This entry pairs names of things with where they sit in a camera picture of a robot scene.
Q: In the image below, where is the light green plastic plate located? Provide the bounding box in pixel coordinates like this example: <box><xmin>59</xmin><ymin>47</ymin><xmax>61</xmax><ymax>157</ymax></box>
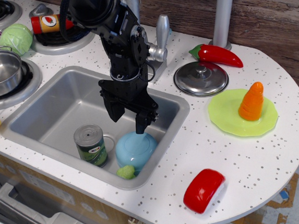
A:
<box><xmin>207</xmin><ymin>89</ymin><xmax>278</xmax><ymax>137</ymax></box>

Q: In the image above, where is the grey support pole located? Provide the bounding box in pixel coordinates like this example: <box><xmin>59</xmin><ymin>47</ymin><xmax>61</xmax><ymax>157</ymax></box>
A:
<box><xmin>126</xmin><ymin>0</ymin><xmax>140</xmax><ymax>23</ymax></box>
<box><xmin>210</xmin><ymin>0</ymin><xmax>233</xmax><ymax>50</ymax></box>

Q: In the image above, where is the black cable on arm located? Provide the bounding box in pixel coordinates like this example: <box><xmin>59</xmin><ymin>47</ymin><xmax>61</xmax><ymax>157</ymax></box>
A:
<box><xmin>56</xmin><ymin>0</ymin><xmax>91</xmax><ymax>44</ymax></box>

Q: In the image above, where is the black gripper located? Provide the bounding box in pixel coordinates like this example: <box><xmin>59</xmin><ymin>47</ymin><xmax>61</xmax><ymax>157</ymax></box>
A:
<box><xmin>98</xmin><ymin>78</ymin><xmax>159</xmax><ymax>135</ymax></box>

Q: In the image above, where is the light blue bowl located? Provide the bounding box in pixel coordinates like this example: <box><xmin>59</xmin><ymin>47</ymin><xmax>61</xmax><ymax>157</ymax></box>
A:
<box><xmin>115</xmin><ymin>132</ymin><xmax>158</xmax><ymax>171</ymax></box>

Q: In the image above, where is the orange toy carrot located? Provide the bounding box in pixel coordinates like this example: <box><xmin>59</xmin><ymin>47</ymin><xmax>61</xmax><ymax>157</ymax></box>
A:
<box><xmin>238</xmin><ymin>81</ymin><xmax>264</xmax><ymax>121</ymax></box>

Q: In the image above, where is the red toy sushi piece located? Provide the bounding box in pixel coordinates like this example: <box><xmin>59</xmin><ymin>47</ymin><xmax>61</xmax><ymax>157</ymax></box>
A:
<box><xmin>183</xmin><ymin>169</ymin><xmax>225</xmax><ymax>214</ymax></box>

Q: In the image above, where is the toy stove burner front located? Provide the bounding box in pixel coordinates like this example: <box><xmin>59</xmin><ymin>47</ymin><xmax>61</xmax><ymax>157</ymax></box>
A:
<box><xmin>0</xmin><ymin>60</ymin><xmax>42</xmax><ymax>110</ymax></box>

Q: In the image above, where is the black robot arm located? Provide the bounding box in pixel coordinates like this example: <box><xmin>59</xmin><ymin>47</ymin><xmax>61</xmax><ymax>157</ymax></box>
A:
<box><xmin>62</xmin><ymin>0</ymin><xmax>159</xmax><ymax>134</ymax></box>

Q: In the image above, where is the green toy lettuce piece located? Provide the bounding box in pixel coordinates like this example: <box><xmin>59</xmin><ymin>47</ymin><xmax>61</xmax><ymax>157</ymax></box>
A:
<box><xmin>116</xmin><ymin>165</ymin><xmax>136</xmax><ymax>180</ymax></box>

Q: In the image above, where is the red toy ketchup can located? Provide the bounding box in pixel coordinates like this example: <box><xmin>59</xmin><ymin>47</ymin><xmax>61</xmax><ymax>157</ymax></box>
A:
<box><xmin>30</xmin><ymin>12</ymin><xmax>75</xmax><ymax>35</ymax></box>

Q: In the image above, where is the grey support pole right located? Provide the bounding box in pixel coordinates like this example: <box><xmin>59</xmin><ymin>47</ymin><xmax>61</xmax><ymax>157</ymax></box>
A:
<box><xmin>210</xmin><ymin>0</ymin><xmax>233</xmax><ymax>50</ymax></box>

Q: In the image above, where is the grey toy sink basin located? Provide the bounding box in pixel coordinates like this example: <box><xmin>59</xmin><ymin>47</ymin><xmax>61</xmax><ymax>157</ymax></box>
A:
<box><xmin>0</xmin><ymin>66</ymin><xmax>189</xmax><ymax>190</ymax></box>

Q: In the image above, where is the green toy can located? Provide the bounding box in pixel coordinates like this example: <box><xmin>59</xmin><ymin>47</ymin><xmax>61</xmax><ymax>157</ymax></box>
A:
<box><xmin>74</xmin><ymin>124</ymin><xmax>108</xmax><ymax>167</ymax></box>

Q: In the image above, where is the silver toy faucet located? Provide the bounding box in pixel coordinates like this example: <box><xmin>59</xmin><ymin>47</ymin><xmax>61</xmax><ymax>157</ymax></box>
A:
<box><xmin>142</xmin><ymin>14</ymin><xmax>175</xmax><ymax>77</ymax></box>

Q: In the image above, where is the green toy cabbage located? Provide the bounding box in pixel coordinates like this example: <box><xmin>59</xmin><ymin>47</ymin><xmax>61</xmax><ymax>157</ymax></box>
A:
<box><xmin>0</xmin><ymin>23</ymin><xmax>33</xmax><ymax>56</ymax></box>

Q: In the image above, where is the red toy chili pepper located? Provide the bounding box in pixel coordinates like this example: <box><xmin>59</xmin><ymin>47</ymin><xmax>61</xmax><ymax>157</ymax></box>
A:
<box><xmin>189</xmin><ymin>44</ymin><xmax>244</xmax><ymax>68</ymax></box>

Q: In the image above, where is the toy stove burner back-right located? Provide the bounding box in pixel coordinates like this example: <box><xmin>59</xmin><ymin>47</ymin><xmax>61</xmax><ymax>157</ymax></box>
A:
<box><xmin>31</xmin><ymin>31</ymin><xmax>95</xmax><ymax>55</ymax></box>

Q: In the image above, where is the grey oven door handle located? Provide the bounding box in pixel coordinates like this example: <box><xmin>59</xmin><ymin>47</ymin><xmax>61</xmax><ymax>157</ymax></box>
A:
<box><xmin>0</xmin><ymin>176</ymin><xmax>79</xmax><ymax>224</ymax></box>

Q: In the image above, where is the silver pot lid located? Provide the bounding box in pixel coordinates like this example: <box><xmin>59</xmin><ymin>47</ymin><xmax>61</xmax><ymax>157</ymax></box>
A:
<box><xmin>174</xmin><ymin>61</ymin><xmax>229</xmax><ymax>97</ymax></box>

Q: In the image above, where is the grey support pole left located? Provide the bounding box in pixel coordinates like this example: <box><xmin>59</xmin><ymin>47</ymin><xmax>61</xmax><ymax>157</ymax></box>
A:
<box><xmin>126</xmin><ymin>0</ymin><xmax>140</xmax><ymax>23</ymax></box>

